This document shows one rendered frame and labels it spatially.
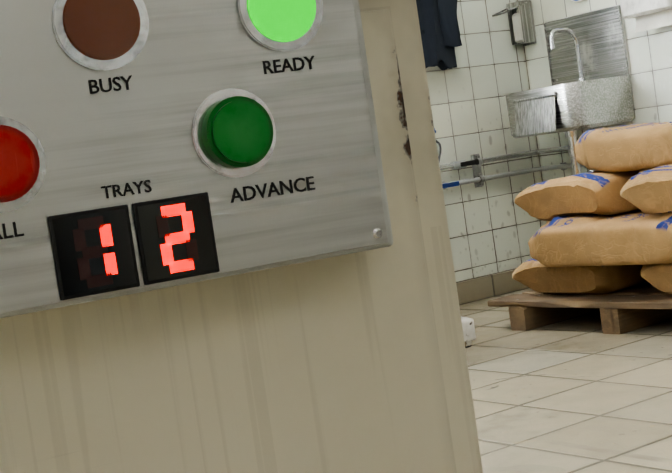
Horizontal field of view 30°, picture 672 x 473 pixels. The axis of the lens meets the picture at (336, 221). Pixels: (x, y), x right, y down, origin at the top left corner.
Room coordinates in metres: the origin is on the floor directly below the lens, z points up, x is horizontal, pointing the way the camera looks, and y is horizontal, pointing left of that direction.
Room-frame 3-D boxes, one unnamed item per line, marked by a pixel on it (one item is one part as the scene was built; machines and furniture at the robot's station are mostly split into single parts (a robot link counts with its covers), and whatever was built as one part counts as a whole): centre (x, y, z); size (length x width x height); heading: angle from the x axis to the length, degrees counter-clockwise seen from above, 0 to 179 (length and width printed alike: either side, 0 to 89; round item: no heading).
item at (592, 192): (4.72, -1.07, 0.47); 0.72 x 0.42 x 0.17; 124
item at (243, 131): (0.53, 0.04, 0.76); 0.03 x 0.02 x 0.03; 115
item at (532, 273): (4.74, -1.03, 0.19); 0.72 x 0.42 x 0.15; 126
